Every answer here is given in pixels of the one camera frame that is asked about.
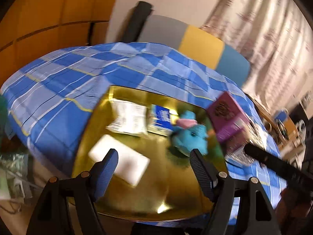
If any white flat pad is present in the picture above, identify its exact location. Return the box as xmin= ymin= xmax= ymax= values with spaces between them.
xmin=88 ymin=134 xmax=150 ymax=187

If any blue plush toy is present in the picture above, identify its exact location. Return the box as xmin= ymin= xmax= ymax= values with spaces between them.
xmin=171 ymin=110 xmax=208 ymax=156

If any patterned beige curtain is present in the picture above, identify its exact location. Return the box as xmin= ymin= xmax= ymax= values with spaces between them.
xmin=201 ymin=0 xmax=312 ymax=113

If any black upright bag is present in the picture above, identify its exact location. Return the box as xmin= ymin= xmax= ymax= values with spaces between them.
xmin=121 ymin=1 xmax=153 ymax=43

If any blue white box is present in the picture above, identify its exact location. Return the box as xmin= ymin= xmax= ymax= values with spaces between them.
xmin=147 ymin=105 xmax=172 ymax=136

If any orange wooden wardrobe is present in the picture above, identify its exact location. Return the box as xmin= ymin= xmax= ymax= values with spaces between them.
xmin=1 ymin=0 xmax=116 ymax=83

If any purple box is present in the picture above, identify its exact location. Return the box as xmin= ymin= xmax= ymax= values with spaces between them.
xmin=206 ymin=92 xmax=249 ymax=143

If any black rod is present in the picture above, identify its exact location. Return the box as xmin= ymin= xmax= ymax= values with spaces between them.
xmin=244 ymin=143 xmax=312 ymax=195

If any gold reflective tray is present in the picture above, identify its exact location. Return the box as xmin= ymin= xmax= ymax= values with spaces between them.
xmin=72 ymin=85 xmax=227 ymax=222

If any white printed pouch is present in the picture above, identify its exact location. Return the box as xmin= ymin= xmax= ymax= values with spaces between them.
xmin=107 ymin=98 xmax=148 ymax=136

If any blue plaid bed cover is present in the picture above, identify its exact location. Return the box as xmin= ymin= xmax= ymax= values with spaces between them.
xmin=0 ymin=41 xmax=287 ymax=226

